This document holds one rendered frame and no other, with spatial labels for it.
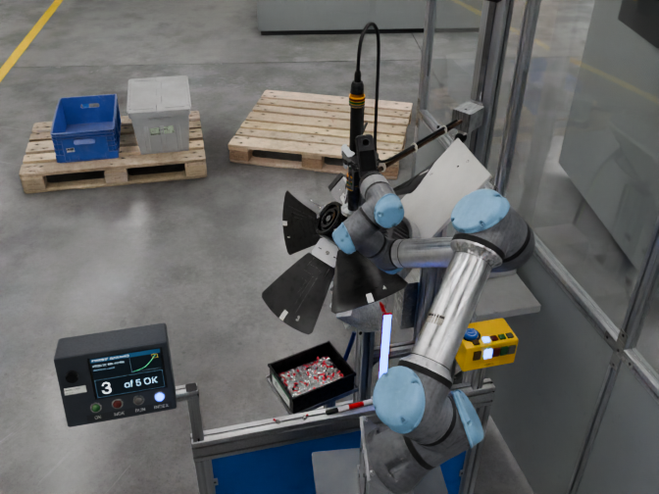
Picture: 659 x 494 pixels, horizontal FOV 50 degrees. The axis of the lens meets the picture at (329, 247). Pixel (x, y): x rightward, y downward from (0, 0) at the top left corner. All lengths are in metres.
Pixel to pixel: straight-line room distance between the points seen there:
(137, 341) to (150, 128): 3.25
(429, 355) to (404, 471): 0.27
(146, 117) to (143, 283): 1.30
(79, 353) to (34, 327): 2.14
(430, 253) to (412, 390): 0.47
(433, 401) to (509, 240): 0.37
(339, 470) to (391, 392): 0.42
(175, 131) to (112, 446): 2.40
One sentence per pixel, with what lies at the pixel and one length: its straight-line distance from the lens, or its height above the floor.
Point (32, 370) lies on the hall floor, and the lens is 3.66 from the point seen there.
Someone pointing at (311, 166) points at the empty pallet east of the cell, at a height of 0.04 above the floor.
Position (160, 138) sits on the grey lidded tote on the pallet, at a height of 0.26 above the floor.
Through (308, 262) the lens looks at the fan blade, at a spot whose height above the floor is 1.09.
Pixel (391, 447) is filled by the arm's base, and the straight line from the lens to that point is 1.55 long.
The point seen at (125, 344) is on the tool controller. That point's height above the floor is 1.25.
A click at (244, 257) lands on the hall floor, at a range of 4.13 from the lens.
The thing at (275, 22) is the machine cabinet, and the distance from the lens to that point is 7.56.
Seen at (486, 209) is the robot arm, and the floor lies 1.65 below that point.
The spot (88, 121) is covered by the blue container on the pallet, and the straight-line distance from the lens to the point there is 5.53.
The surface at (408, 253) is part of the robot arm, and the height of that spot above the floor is 1.38.
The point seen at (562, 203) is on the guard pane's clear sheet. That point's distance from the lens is 2.43.
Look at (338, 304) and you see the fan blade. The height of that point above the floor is 1.13.
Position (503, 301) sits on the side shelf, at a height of 0.86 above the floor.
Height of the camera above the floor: 2.41
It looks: 35 degrees down
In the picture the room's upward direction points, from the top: 1 degrees clockwise
